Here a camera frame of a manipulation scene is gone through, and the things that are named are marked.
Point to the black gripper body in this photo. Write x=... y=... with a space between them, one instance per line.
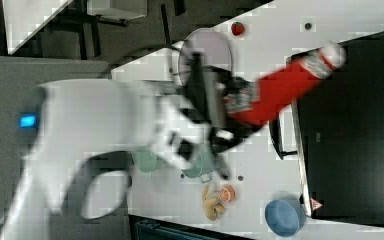
x=208 y=88

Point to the red plush ketchup bottle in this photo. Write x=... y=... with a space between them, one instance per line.
x=259 y=102

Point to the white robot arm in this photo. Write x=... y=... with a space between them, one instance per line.
x=80 y=137

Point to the black toaster oven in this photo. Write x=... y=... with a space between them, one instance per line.
x=338 y=128

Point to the pink round plate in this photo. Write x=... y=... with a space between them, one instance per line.
x=213 y=47

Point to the red strawberry toy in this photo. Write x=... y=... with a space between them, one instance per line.
x=237 y=28

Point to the green perforated tray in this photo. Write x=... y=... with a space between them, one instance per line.
x=148 y=163

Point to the orange slice toy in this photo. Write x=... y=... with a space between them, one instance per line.
x=227 y=193

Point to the tan plush croissant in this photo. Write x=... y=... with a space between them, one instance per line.
x=211 y=203

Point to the blue bowl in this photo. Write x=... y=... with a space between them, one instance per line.
x=285 y=216

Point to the grey foam board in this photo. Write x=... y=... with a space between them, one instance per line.
x=17 y=76

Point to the oven door handle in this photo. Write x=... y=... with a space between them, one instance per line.
x=276 y=136

